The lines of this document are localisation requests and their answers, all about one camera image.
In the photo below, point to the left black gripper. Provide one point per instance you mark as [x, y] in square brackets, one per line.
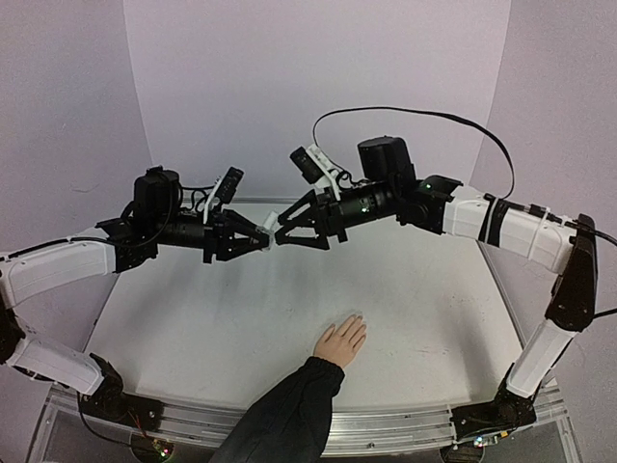
[220, 235]

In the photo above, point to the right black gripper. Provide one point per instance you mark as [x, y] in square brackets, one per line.
[335, 217]

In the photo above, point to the white nail polish cap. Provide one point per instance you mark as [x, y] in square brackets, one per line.
[270, 221]

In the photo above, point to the clear nail polish bottle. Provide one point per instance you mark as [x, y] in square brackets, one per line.
[266, 239]

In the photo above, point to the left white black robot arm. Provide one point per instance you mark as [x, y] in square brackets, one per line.
[32, 271]

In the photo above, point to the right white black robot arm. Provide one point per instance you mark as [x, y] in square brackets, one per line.
[441, 205]

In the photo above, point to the black sleeved forearm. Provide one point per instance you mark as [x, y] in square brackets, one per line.
[291, 423]

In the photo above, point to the person's bare hand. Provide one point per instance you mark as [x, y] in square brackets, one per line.
[340, 345]

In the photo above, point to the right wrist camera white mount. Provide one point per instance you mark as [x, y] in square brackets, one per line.
[318, 169]

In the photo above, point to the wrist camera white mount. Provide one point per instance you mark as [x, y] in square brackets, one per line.
[318, 169]
[222, 193]

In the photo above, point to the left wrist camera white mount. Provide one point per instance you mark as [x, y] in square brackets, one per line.
[222, 193]

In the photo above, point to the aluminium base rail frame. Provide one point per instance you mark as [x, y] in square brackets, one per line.
[183, 432]

